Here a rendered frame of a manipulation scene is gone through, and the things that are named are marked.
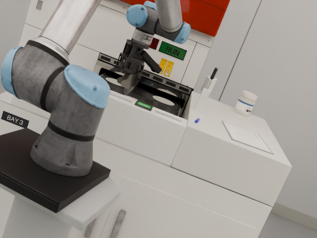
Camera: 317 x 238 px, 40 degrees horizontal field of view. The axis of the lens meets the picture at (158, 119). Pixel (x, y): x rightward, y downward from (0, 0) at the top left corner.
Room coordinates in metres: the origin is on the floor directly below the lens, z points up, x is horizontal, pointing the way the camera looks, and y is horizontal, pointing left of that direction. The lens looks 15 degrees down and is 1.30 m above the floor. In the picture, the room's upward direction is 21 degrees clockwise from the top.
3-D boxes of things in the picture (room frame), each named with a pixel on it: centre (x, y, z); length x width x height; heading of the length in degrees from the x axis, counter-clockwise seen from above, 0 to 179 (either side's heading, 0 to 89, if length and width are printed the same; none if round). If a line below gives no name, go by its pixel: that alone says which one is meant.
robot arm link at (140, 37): (1.66, 0.17, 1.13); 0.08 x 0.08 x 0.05
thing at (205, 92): (1.62, -0.13, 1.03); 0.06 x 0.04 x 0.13; 0
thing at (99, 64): (1.94, 0.13, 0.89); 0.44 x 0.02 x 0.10; 90
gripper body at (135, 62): (1.66, 0.17, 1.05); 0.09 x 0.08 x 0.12; 126
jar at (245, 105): (1.86, -0.32, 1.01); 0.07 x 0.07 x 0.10
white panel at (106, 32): (1.95, 0.31, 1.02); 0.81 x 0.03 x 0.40; 90
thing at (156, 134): (1.36, 0.18, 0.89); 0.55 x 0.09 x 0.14; 90
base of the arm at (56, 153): (1.00, 0.19, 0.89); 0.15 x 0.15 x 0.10
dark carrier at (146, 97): (1.73, 0.12, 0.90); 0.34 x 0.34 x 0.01; 0
